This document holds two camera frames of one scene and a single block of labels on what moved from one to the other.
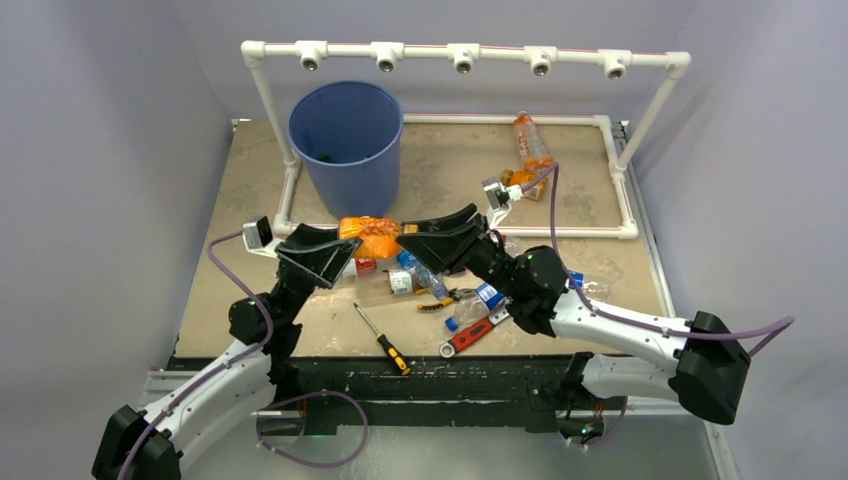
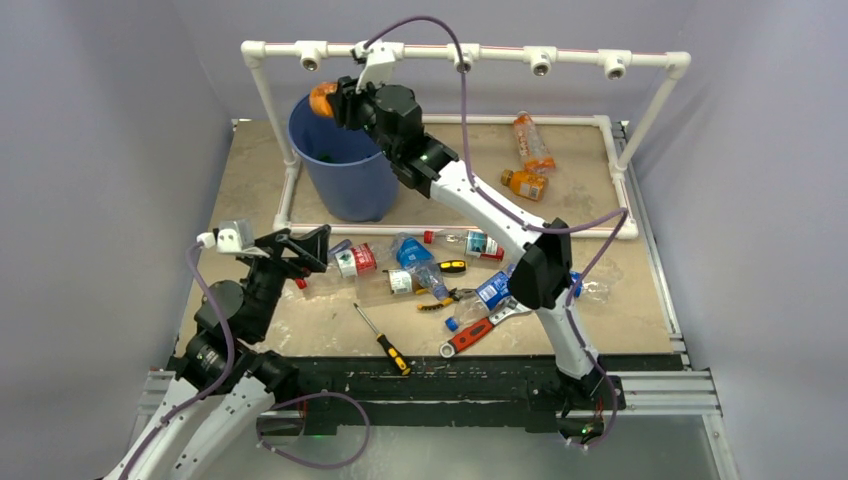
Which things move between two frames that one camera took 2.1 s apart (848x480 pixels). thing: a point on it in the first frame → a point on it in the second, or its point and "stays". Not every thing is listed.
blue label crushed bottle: (430, 280) stays
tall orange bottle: (534, 152) stays
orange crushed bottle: (378, 235) → (318, 98)
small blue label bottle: (475, 306) stays
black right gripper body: (483, 257) → (355, 110)
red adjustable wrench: (450, 348) stays
